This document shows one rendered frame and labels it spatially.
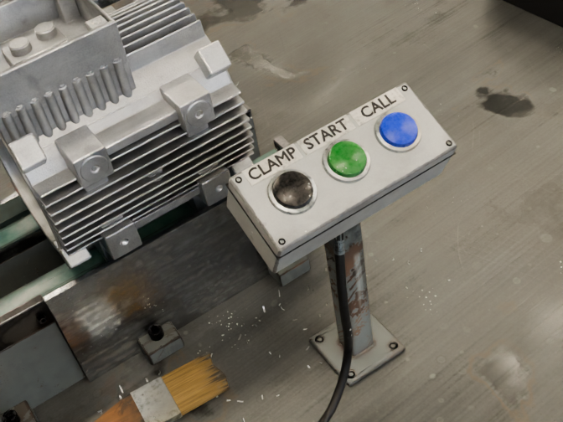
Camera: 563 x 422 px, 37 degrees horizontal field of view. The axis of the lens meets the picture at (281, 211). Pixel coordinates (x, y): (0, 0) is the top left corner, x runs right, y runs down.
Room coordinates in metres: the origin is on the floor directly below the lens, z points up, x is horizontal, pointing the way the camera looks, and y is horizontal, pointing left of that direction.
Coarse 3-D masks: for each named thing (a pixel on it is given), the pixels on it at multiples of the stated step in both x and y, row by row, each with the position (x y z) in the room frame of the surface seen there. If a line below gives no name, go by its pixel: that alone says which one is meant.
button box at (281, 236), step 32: (384, 96) 0.52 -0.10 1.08; (416, 96) 0.52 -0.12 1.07; (320, 128) 0.50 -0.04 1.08; (352, 128) 0.50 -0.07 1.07; (288, 160) 0.47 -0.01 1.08; (320, 160) 0.47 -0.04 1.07; (384, 160) 0.47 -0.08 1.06; (416, 160) 0.47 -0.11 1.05; (448, 160) 0.49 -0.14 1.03; (256, 192) 0.45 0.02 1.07; (320, 192) 0.45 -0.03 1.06; (352, 192) 0.45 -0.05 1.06; (384, 192) 0.45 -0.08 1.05; (256, 224) 0.43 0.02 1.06; (288, 224) 0.43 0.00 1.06; (320, 224) 0.42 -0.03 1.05; (352, 224) 0.45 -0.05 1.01; (288, 256) 0.42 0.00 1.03
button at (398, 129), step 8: (400, 112) 0.50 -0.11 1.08; (384, 120) 0.50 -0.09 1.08; (392, 120) 0.50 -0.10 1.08; (400, 120) 0.50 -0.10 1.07; (408, 120) 0.50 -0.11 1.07; (384, 128) 0.49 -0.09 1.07; (392, 128) 0.49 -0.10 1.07; (400, 128) 0.49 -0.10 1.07; (408, 128) 0.49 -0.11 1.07; (416, 128) 0.49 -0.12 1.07; (384, 136) 0.48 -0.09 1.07; (392, 136) 0.48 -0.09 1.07; (400, 136) 0.48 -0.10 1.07; (408, 136) 0.48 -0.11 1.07; (392, 144) 0.48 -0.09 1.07; (400, 144) 0.48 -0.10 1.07; (408, 144) 0.48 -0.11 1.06
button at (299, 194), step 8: (280, 176) 0.46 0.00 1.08; (288, 176) 0.46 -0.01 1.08; (296, 176) 0.46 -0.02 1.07; (304, 176) 0.46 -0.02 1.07; (280, 184) 0.45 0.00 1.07; (288, 184) 0.45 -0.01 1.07; (296, 184) 0.45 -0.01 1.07; (304, 184) 0.45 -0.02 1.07; (272, 192) 0.45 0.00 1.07; (280, 192) 0.44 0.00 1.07; (288, 192) 0.44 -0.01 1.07; (296, 192) 0.44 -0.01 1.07; (304, 192) 0.44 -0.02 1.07; (312, 192) 0.44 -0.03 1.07; (280, 200) 0.44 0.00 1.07; (288, 200) 0.44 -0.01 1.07; (296, 200) 0.44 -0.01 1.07; (304, 200) 0.44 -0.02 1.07; (296, 208) 0.43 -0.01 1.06
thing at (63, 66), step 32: (32, 0) 0.67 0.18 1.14; (64, 0) 0.67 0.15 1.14; (0, 32) 0.65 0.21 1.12; (32, 32) 0.66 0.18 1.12; (64, 32) 0.65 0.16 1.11; (96, 32) 0.59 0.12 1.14; (0, 64) 0.62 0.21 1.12; (32, 64) 0.57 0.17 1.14; (64, 64) 0.58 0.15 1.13; (96, 64) 0.59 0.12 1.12; (128, 64) 0.60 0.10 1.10; (0, 96) 0.55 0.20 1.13; (32, 96) 0.56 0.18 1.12; (64, 96) 0.57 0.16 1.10; (96, 96) 0.58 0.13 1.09; (128, 96) 0.59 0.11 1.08; (0, 128) 0.55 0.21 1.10; (32, 128) 0.56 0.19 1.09; (64, 128) 0.57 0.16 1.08
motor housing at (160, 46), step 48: (144, 0) 0.69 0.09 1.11; (144, 48) 0.62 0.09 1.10; (192, 48) 0.64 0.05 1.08; (144, 96) 0.60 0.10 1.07; (0, 144) 0.66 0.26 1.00; (48, 144) 0.56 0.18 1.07; (144, 144) 0.57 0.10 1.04; (192, 144) 0.58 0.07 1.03; (240, 144) 0.59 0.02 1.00; (48, 192) 0.52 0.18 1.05; (96, 192) 0.53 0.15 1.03; (144, 192) 0.55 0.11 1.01; (192, 192) 0.57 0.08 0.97; (96, 240) 0.53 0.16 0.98
